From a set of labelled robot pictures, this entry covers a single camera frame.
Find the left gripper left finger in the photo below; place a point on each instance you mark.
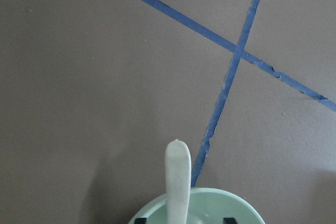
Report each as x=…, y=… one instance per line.
x=140, y=220

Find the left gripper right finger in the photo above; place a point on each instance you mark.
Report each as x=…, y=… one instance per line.
x=229, y=220

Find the white ceramic soup spoon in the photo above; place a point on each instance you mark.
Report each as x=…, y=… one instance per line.
x=178, y=181

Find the light green bowl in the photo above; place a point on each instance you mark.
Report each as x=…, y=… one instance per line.
x=207, y=205

